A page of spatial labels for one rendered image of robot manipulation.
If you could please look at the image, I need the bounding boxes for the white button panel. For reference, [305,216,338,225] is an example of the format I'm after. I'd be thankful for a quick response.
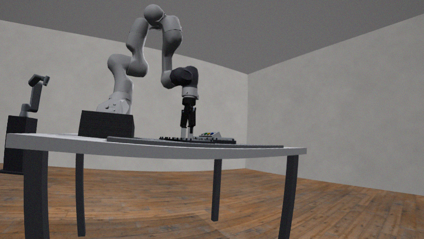
[199,131,221,138]

